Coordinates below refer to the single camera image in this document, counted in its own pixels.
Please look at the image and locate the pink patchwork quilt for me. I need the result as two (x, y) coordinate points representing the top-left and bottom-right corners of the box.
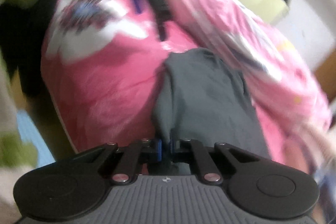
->
(167, 0), (335, 174)

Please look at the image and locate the pink floral bed sheet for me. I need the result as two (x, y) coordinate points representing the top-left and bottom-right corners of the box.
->
(41, 0), (197, 152)

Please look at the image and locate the black garment at bed edge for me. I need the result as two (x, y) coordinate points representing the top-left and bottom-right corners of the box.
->
(1, 3), (63, 168)

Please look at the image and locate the dark grey garment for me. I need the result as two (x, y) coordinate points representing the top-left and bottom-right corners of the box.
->
(149, 48), (270, 175)

